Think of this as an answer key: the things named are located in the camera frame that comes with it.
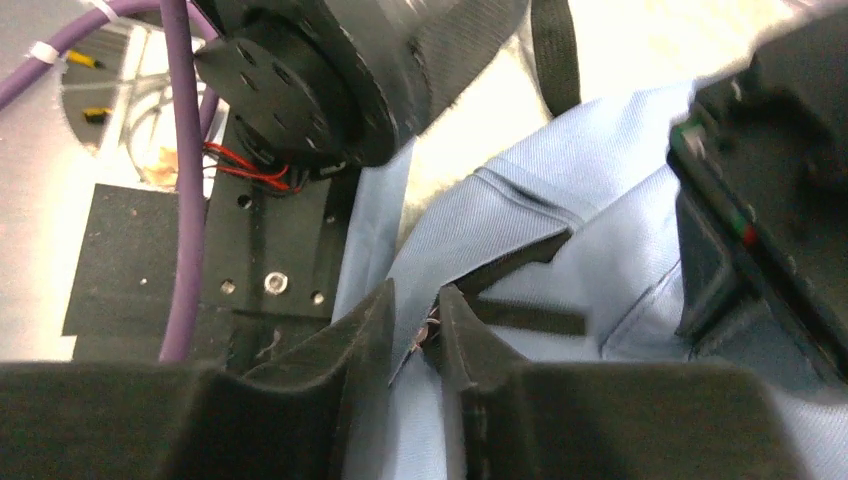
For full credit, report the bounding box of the blue student backpack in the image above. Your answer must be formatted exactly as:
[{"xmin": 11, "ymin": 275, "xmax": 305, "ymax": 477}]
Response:
[{"xmin": 331, "ymin": 79, "xmax": 848, "ymax": 480}]

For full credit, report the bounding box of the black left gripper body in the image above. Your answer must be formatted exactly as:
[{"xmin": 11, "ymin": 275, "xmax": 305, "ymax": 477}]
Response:
[{"xmin": 667, "ymin": 13, "xmax": 847, "ymax": 384}]

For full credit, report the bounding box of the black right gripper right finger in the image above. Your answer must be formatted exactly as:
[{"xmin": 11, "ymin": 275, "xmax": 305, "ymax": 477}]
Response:
[{"xmin": 437, "ymin": 285, "xmax": 809, "ymax": 479}]

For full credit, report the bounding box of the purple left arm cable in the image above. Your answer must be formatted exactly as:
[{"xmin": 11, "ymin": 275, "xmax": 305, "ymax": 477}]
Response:
[{"xmin": 0, "ymin": 0, "xmax": 223, "ymax": 364}]

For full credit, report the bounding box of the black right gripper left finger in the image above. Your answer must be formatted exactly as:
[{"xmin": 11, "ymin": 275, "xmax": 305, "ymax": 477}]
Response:
[{"xmin": 1, "ymin": 280, "xmax": 395, "ymax": 479}]

